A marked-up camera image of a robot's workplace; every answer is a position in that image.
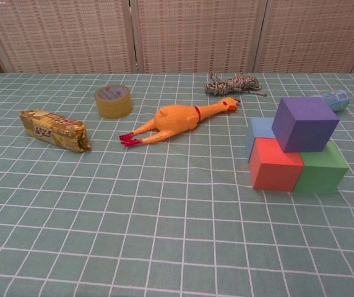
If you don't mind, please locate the blue cube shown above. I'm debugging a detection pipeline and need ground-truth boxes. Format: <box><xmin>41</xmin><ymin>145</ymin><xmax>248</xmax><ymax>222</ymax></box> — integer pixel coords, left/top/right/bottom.
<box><xmin>245</xmin><ymin>116</ymin><xmax>282</xmax><ymax>163</ymax></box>

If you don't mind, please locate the red cube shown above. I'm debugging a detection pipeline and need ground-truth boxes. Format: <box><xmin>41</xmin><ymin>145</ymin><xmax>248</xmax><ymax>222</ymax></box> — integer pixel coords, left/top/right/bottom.
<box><xmin>248</xmin><ymin>137</ymin><xmax>304</xmax><ymax>191</ymax></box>

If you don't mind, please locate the purple cube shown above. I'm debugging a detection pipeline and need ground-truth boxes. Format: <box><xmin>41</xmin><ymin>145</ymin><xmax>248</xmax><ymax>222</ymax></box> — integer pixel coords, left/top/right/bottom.
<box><xmin>271</xmin><ymin>96</ymin><xmax>341</xmax><ymax>153</ymax></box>

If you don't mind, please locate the green cube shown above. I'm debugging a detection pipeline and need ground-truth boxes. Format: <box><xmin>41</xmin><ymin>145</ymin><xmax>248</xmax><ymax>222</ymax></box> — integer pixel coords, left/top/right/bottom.
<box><xmin>293</xmin><ymin>139</ymin><xmax>350</xmax><ymax>195</ymax></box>

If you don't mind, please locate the yellow rubber chicken toy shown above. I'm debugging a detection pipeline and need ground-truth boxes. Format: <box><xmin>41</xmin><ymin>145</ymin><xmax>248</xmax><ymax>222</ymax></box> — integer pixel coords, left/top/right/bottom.
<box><xmin>118</xmin><ymin>96</ymin><xmax>241</xmax><ymax>147</ymax></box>

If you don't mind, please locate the yellowish packing tape roll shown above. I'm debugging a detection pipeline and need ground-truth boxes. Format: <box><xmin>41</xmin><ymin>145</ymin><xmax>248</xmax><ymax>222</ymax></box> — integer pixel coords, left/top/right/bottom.
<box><xmin>94</xmin><ymin>84</ymin><xmax>134</xmax><ymax>119</ymax></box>

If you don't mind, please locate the green checkered tablecloth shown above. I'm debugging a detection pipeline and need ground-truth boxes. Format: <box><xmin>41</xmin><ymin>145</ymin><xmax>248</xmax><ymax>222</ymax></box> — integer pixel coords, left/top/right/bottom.
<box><xmin>0</xmin><ymin>72</ymin><xmax>354</xmax><ymax>297</ymax></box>

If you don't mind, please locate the woven folding screen panel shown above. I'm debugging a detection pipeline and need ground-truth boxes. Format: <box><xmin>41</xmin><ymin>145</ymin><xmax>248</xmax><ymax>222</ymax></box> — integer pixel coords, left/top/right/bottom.
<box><xmin>130</xmin><ymin>0</ymin><xmax>269</xmax><ymax>74</ymax></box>
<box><xmin>0</xmin><ymin>0</ymin><xmax>136</xmax><ymax>74</ymax></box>
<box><xmin>254</xmin><ymin>0</ymin><xmax>354</xmax><ymax>74</ymax></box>

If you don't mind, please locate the golden biscuit packet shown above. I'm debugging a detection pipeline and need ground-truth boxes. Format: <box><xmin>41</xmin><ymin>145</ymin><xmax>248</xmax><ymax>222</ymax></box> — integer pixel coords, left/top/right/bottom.
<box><xmin>19</xmin><ymin>108</ymin><xmax>92</xmax><ymax>154</ymax></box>

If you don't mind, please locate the blue drink can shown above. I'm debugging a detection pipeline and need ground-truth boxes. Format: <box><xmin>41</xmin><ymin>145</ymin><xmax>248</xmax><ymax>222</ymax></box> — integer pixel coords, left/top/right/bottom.
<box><xmin>308</xmin><ymin>88</ymin><xmax>350</xmax><ymax>114</ymax></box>

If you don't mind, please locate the black white rope bundle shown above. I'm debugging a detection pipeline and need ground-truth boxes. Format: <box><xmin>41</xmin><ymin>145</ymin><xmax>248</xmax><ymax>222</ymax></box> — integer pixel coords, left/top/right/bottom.
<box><xmin>204</xmin><ymin>72</ymin><xmax>267</xmax><ymax>97</ymax></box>

